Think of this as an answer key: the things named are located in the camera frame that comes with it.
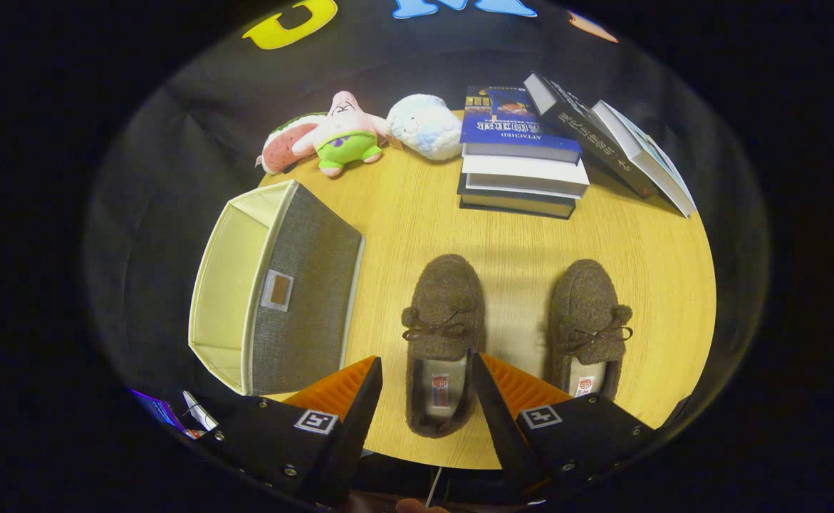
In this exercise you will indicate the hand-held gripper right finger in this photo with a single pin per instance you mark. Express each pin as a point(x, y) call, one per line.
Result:
point(506, 434)

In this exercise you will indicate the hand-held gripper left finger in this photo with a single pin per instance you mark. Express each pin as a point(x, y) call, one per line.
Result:
point(352, 442)

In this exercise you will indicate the brown fuzzy slipper shoe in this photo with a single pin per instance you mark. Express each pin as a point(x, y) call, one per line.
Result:
point(587, 299)
point(445, 299)

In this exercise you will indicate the grey fabric storage box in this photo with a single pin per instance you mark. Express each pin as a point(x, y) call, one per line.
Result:
point(303, 285)

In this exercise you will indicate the lit monitor screen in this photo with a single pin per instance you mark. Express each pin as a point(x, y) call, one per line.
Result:
point(157, 410)

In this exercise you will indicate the dark cover flat book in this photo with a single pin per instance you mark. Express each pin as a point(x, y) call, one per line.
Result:
point(516, 204)

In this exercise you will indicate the thick white book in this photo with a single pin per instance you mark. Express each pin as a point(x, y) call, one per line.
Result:
point(523, 174)

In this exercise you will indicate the watermelon slice plush toy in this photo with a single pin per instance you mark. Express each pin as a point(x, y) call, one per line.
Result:
point(281, 146)

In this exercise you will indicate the blue cover book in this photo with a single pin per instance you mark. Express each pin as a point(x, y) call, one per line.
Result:
point(509, 125)

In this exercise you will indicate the pink starfish plush toy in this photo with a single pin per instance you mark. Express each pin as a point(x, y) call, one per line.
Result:
point(345, 132)

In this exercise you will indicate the black leaning book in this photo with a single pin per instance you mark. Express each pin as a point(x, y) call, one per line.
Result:
point(587, 135)

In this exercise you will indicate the white leaning book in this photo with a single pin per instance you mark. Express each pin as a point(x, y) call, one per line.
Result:
point(648, 157)

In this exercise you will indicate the white and blue plush toy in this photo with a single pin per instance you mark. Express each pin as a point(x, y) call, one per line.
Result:
point(427, 128)

